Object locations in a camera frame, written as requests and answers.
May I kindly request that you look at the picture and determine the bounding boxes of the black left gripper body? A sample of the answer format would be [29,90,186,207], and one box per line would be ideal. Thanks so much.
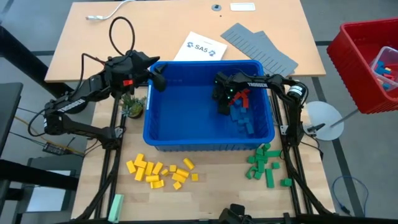
[104,50,167,94]

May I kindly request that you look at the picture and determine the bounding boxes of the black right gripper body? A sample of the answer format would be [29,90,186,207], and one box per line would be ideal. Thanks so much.
[212,71,239,116]

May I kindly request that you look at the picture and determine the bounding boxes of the blue plastic bin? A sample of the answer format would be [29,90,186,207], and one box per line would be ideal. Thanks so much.
[142,60,277,152]

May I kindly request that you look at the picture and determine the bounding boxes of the long green block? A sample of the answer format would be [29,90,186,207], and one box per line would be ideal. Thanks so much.
[265,167,275,189]

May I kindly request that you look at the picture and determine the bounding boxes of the potted succulent plant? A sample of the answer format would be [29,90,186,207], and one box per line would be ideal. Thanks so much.
[120,93,147,119]

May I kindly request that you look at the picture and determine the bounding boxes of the white SA5 paper sheet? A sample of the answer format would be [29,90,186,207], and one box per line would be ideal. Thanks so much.
[172,30,228,62]

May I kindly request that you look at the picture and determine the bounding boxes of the white flat rectangular pad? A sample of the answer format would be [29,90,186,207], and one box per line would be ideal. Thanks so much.
[229,2,256,12]

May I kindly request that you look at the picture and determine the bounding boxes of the light wood desk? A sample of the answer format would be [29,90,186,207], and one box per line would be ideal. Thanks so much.
[44,0,326,84]

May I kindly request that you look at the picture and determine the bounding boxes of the small black electronics box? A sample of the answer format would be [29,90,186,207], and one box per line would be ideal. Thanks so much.
[42,141,67,156]

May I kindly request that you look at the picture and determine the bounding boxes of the white round stand base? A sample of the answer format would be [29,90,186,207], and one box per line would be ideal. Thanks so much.
[306,101,345,142]

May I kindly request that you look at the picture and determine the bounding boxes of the black diagonal beam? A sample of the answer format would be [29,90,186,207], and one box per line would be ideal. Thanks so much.
[0,24,90,114]

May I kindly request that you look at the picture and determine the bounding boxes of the grey metal rod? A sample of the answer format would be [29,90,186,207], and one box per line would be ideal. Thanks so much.
[329,108,359,128]

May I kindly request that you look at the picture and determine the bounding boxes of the black rounded object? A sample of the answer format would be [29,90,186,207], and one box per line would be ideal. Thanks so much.
[217,203,253,224]

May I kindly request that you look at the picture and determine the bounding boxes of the red plastic crate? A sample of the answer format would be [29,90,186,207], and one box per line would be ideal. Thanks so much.
[326,17,398,114]

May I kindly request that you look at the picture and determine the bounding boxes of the mint green foam block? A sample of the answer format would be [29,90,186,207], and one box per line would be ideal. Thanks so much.
[107,193,125,223]

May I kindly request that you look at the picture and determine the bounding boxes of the black horizontal beam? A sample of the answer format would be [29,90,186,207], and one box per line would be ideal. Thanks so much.
[0,158,80,191]

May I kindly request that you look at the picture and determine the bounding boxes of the grey cabinet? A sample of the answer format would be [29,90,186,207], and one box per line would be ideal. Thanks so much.
[18,154,78,218]

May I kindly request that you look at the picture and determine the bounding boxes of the small blue toy block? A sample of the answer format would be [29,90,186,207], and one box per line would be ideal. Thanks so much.
[374,60,392,75]

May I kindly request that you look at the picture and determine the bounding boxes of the clear plastic container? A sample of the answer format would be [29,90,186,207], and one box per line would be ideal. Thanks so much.
[369,45,398,93]

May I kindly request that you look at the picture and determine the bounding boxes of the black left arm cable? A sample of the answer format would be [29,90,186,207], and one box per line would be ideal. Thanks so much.
[80,16,137,82]

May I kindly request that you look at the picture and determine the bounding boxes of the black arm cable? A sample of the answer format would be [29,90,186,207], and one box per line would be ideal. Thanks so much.
[279,76,310,108]
[80,16,137,82]

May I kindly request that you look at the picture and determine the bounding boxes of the dark grey slotted rail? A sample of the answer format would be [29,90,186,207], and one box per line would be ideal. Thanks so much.
[271,95,280,126]

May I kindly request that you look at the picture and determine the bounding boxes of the white cable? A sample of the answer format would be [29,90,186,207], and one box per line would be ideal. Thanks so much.
[86,0,137,22]

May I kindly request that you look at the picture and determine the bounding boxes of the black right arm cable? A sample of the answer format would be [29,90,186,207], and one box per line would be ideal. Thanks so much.
[279,76,310,108]

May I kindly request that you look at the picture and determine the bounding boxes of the yellow floor cable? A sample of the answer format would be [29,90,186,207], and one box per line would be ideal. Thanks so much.
[14,114,85,156]

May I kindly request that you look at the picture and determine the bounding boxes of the blue cable loop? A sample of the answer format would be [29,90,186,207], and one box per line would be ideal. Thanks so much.
[331,174,370,216]

